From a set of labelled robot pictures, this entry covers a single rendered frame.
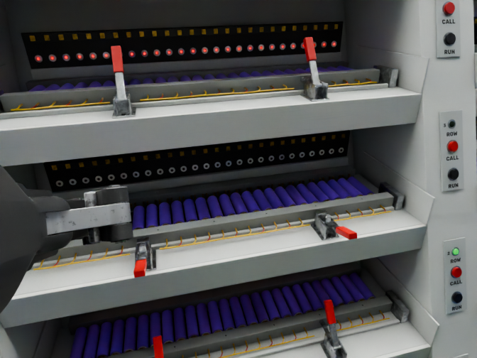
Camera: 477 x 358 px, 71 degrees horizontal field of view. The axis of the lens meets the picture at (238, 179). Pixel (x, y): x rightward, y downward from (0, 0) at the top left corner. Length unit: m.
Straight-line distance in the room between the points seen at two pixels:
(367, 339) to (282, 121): 0.39
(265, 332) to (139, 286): 0.23
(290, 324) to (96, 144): 0.41
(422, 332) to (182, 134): 0.51
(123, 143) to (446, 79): 0.48
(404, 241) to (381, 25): 0.36
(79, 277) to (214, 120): 0.27
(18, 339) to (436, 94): 0.69
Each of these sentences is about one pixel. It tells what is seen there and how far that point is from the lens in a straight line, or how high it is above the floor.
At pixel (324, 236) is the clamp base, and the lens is 0.51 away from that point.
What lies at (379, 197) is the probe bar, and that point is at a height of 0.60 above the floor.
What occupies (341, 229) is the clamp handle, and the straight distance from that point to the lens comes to 0.47.
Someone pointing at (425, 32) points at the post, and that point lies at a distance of 0.59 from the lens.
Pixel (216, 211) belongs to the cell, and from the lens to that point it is 0.53.
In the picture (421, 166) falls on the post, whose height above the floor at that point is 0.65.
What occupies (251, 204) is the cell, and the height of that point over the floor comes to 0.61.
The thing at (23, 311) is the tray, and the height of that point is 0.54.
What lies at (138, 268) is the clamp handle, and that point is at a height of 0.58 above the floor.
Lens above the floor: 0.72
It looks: 7 degrees down
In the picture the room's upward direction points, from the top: 6 degrees counter-clockwise
